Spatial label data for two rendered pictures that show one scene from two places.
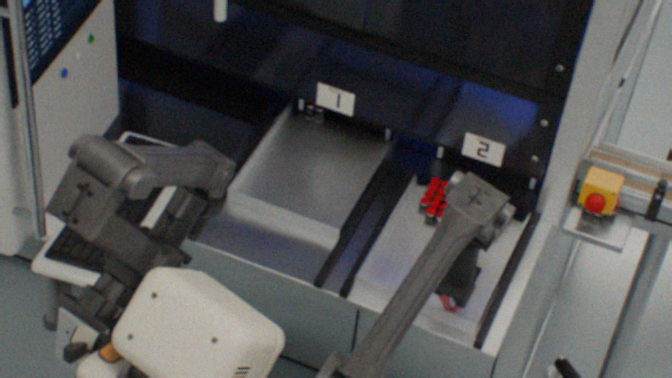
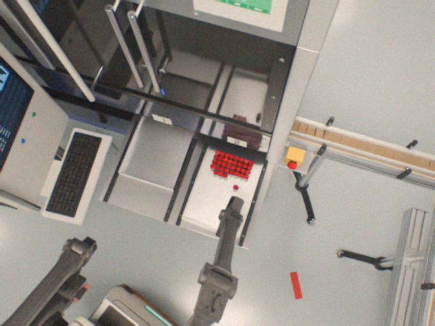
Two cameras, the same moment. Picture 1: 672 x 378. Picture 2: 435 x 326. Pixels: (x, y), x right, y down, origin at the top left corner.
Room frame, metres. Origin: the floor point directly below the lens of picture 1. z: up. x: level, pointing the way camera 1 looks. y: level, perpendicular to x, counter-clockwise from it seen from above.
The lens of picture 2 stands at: (1.51, -0.26, 2.70)
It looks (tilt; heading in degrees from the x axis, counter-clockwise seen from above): 73 degrees down; 5
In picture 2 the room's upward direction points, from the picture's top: 5 degrees counter-clockwise
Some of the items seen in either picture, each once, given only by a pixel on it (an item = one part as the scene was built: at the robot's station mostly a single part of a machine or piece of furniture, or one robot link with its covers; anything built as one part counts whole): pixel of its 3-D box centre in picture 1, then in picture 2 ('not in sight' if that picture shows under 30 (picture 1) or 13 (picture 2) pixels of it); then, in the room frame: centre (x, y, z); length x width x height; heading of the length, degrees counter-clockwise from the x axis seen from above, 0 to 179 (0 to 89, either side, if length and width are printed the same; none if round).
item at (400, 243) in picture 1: (443, 249); (223, 191); (1.94, -0.23, 0.90); 0.34 x 0.26 x 0.04; 161
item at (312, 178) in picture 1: (314, 165); (159, 147); (2.15, 0.06, 0.90); 0.34 x 0.26 x 0.04; 162
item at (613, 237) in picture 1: (600, 219); (296, 156); (2.11, -0.56, 0.87); 0.14 x 0.13 x 0.02; 162
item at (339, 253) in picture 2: not in sight; (379, 264); (1.69, -1.15, 0.07); 0.50 x 0.08 x 0.14; 72
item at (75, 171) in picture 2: (119, 199); (74, 173); (2.05, 0.47, 0.82); 0.40 x 0.14 x 0.02; 166
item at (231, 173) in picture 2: (458, 220); (229, 173); (2.02, -0.26, 0.90); 0.18 x 0.02 x 0.05; 71
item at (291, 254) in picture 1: (373, 220); (189, 174); (2.03, -0.08, 0.87); 0.70 x 0.48 x 0.02; 72
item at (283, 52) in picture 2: (573, 19); (270, 111); (2.10, -0.39, 1.40); 0.04 x 0.01 x 0.80; 72
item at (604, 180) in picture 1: (601, 188); (295, 154); (2.08, -0.54, 0.99); 0.08 x 0.07 x 0.07; 162
